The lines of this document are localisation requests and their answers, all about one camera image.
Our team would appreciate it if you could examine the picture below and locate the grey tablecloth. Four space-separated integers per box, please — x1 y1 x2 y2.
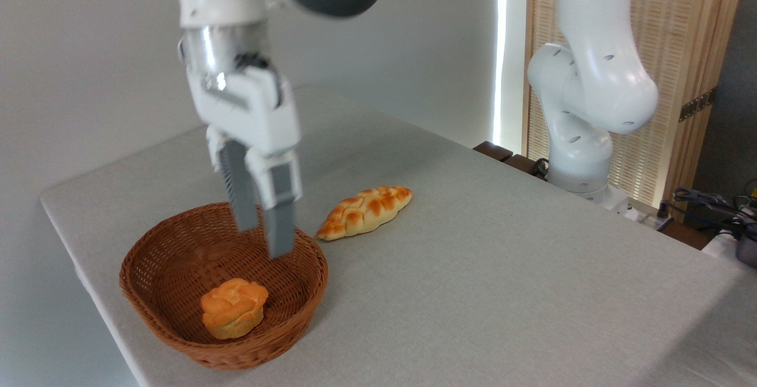
40 85 757 387

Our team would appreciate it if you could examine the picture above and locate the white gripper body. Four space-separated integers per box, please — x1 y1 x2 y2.
186 63 302 158

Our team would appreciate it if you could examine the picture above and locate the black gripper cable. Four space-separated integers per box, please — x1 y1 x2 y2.
233 52 283 109

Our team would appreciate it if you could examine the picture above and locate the grey device housing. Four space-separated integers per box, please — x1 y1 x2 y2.
735 230 757 269

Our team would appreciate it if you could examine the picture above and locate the light wooden folding screen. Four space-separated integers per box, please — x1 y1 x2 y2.
523 0 749 210

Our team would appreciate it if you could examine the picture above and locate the black metal screen hinge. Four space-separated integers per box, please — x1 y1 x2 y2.
678 86 719 122

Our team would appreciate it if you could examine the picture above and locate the long braided bread loaf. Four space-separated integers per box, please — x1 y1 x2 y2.
316 186 413 241

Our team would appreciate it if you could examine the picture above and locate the black cable bundle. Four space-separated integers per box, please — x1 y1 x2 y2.
672 181 757 231

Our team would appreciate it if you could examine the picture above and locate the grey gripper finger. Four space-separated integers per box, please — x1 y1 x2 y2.
205 127 261 233
245 147 304 260

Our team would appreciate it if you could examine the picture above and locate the white power strip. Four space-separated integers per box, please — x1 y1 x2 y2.
634 208 676 232

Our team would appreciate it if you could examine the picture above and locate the brown wicker basket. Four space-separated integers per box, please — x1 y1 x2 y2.
119 201 329 371

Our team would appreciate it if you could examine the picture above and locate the round orange bread bun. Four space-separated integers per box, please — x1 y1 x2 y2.
200 278 270 340

